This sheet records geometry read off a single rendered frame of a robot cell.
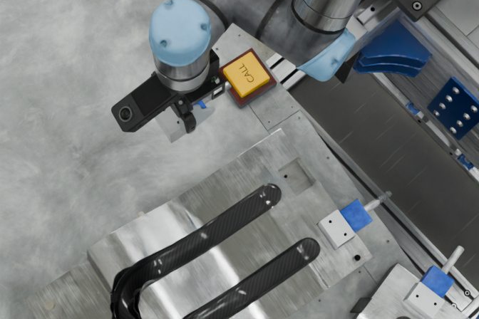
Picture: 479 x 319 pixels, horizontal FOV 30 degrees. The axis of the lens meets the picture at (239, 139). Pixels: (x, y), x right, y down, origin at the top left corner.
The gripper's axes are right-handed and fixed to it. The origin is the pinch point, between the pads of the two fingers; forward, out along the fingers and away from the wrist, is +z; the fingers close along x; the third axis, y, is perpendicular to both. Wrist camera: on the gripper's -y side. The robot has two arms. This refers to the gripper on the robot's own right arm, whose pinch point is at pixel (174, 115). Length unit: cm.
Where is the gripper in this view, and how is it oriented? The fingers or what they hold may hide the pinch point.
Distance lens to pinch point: 143.0
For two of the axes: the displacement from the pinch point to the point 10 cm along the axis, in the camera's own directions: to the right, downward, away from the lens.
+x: -5.7, -8.0, 1.9
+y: 8.2, -5.4, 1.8
